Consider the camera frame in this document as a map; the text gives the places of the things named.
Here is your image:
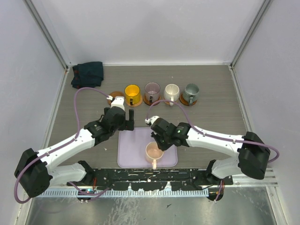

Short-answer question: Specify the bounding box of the wooden coaster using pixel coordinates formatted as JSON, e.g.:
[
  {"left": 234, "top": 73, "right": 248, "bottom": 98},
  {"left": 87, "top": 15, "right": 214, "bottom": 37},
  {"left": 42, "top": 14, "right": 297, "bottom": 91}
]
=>
[
  {"left": 179, "top": 93, "right": 197, "bottom": 106},
  {"left": 109, "top": 91, "right": 125, "bottom": 98},
  {"left": 143, "top": 94, "right": 161, "bottom": 106}
]

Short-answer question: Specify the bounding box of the pink mug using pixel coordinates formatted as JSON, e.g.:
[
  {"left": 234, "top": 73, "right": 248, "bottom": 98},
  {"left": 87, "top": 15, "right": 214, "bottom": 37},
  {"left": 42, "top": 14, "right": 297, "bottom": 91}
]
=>
[{"left": 145, "top": 142, "right": 164, "bottom": 169}]

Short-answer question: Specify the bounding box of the woven rattan coaster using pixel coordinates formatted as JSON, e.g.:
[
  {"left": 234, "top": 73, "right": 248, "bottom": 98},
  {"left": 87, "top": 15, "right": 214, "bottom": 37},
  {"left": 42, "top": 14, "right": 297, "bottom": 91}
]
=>
[
  {"left": 125, "top": 96, "right": 143, "bottom": 107},
  {"left": 164, "top": 96, "right": 174, "bottom": 106}
]

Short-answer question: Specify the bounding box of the yellow mug black handle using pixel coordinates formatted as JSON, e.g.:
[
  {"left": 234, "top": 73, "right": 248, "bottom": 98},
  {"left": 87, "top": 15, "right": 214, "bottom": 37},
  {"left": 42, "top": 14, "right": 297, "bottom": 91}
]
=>
[{"left": 124, "top": 84, "right": 141, "bottom": 105}]

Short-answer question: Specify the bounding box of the purple mug black handle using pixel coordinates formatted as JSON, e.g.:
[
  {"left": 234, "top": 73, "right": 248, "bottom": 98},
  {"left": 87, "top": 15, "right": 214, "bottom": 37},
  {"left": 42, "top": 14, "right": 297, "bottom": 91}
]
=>
[{"left": 145, "top": 82, "right": 160, "bottom": 104}]

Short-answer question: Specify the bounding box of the cream speckled mug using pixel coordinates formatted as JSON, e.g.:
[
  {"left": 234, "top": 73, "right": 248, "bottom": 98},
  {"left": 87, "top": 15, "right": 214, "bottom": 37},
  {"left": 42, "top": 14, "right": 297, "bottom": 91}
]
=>
[{"left": 163, "top": 84, "right": 180, "bottom": 106}]

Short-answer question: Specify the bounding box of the grey-green mug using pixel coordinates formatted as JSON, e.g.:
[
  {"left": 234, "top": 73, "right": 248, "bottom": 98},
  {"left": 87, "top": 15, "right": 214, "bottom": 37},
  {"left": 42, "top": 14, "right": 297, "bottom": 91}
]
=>
[{"left": 182, "top": 83, "right": 200, "bottom": 105}]

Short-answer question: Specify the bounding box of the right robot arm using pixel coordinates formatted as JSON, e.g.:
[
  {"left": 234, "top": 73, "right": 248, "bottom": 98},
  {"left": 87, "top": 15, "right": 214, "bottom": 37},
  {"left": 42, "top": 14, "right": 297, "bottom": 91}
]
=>
[{"left": 145, "top": 116, "right": 270, "bottom": 185}]

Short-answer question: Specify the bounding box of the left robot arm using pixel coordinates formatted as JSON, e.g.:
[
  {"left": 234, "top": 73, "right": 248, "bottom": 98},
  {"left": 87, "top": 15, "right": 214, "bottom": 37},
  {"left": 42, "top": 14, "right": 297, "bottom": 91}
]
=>
[{"left": 15, "top": 106, "right": 135, "bottom": 198}]

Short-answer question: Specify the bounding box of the lavender plastic tray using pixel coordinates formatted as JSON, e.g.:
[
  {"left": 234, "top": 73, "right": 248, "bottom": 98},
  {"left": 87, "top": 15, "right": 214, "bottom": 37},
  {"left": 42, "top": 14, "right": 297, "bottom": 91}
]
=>
[{"left": 117, "top": 127, "right": 178, "bottom": 168}]

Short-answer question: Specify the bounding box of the dark blue folded cloth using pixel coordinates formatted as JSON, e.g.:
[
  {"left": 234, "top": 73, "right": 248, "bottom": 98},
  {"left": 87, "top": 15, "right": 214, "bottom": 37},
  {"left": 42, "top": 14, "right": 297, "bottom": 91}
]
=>
[{"left": 71, "top": 61, "right": 104, "bottom": 89}]

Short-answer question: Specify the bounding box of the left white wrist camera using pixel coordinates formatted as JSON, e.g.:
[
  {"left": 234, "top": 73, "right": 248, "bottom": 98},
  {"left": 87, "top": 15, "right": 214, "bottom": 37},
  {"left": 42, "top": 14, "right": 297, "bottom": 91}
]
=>
[{"left": 106, "top": 96, "right": 125, "bottom": 110}]

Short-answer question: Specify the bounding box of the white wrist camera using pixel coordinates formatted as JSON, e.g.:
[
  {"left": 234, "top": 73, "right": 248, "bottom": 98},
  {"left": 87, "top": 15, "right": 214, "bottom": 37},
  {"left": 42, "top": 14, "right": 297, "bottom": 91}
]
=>
[
  {"left": 145, "top": 116, "right": 160, "bottom": 126},
  {"left": 106, "top": 96, "right": 125, "bottom": 110}
]

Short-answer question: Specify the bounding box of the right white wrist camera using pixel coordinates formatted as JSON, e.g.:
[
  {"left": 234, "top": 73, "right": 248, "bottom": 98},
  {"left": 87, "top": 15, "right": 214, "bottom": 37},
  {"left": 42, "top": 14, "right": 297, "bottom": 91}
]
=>
[{"left": 145, "top": 116, "right": 160, "bottom": 126}]

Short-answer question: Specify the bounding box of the aluminium frame rail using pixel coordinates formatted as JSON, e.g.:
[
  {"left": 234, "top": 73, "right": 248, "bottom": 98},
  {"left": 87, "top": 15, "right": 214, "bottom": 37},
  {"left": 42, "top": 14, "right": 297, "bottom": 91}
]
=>
[{"left": 232, "top": 167, "right": 278, "bottom": 188}]

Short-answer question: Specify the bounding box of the white slotted cable duct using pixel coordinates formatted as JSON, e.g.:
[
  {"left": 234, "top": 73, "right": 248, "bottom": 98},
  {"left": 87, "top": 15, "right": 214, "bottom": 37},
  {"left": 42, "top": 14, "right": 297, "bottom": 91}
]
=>
[{"left": 38, "top": 187, "right": 209, "bottom": 198}]

